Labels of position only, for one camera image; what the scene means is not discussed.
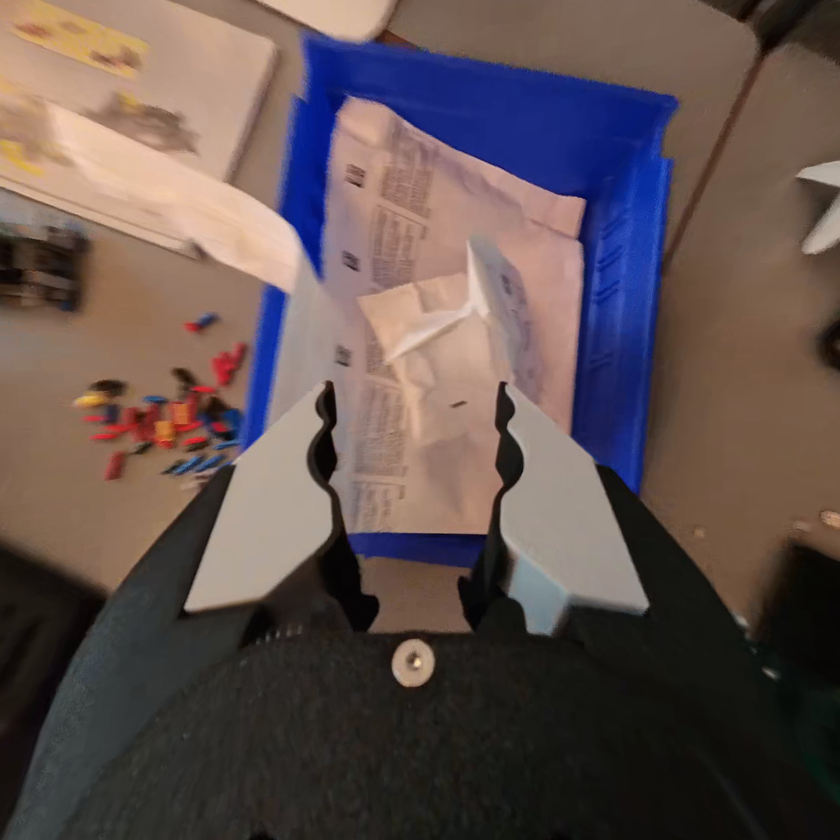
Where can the lego car chassis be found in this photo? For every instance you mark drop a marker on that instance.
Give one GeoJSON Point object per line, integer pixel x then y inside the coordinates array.
{"type": "Point", "coordinates": [39, 269]}

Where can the lego instruction booklet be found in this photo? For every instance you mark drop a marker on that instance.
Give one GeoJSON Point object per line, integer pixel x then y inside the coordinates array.
{"type": "Point", "coordinates": [184, 85]}

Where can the pile of red blue lego pins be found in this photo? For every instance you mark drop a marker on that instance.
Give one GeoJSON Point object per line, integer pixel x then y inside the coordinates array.
{"type": "Point", "coordinates": [164, 420]}

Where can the blue plastic bin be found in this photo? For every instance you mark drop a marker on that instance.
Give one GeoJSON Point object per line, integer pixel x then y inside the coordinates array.
{"type": "Point", "coordinates": [617, 295]}

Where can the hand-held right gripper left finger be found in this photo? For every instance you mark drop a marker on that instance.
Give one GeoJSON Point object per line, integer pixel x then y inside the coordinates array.
{"type": "Point", "coordinates": [262, 518]}

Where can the white folded stand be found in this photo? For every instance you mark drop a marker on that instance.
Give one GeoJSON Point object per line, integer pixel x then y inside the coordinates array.
{"type": "Point", "coordinates": [823, 210]}

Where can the numbered white paper bag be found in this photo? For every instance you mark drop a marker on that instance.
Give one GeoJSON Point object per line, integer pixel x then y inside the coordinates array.
{"type": "Point", "coordinates": [420, 321]}

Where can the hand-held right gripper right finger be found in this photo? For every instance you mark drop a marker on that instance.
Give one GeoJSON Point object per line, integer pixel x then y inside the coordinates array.
{"type": "Point", "coordinates": [564, 525]}

